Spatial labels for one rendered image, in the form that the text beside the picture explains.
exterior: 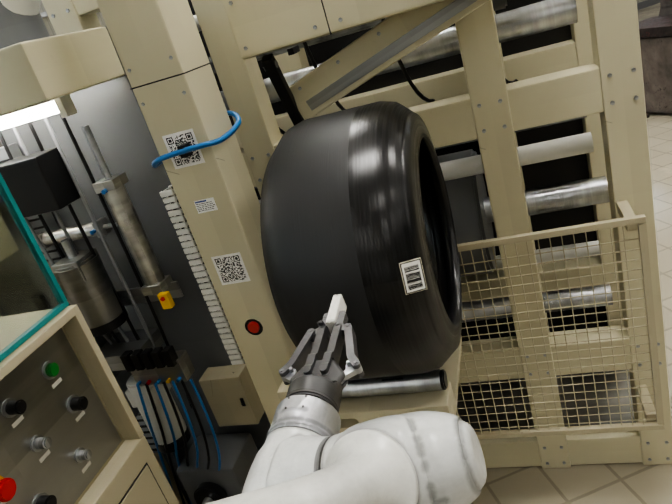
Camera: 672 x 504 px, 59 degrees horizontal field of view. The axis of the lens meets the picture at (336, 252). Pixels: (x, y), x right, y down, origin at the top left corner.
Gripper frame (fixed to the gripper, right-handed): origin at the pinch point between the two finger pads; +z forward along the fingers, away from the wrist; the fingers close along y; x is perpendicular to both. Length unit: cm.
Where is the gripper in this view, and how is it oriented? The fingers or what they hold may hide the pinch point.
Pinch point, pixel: (336, 314)
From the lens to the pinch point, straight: 96.4
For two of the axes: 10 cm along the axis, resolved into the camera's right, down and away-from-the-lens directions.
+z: 1.8, -5.7, 8.0
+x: 3.1, 8.1, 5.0
